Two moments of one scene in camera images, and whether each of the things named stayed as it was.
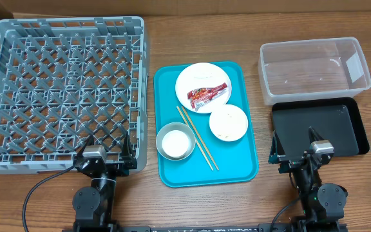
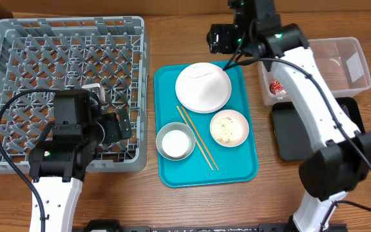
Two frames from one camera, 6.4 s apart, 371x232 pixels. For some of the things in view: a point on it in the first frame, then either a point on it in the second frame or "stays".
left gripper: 129,157 -> 116,134
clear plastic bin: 312,70 stays
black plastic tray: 337,120 stays
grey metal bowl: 176,126 stays
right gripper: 297,162 -> 216,38
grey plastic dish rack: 48,84 stays
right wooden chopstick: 203,144 stays
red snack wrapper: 198,95 -> 276,88
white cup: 175,144 stays
